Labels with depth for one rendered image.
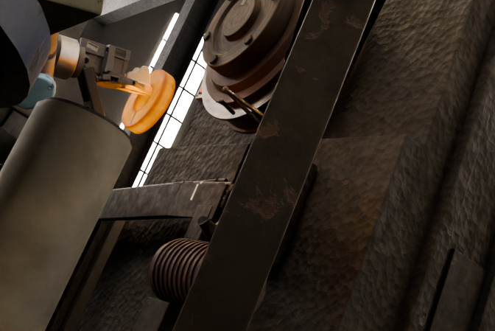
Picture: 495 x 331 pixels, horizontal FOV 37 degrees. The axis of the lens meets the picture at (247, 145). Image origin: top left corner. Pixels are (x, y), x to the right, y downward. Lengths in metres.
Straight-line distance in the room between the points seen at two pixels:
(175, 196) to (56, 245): 0.98
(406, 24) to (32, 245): 1.16
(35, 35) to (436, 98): 1.26
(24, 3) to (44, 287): 0.52
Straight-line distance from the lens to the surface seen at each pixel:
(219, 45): 1.84
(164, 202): 1.80
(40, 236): 0.80
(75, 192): 0.81
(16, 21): 0.32
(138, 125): 1.66
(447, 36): 1.64
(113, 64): 1.66
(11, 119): 4.58
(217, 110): 1.83
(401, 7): 1.80
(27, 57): 0.34
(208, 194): 1.65
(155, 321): 1.32
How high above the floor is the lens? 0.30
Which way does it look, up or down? 18 degrees up
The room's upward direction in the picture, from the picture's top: 23 degrees clockwise
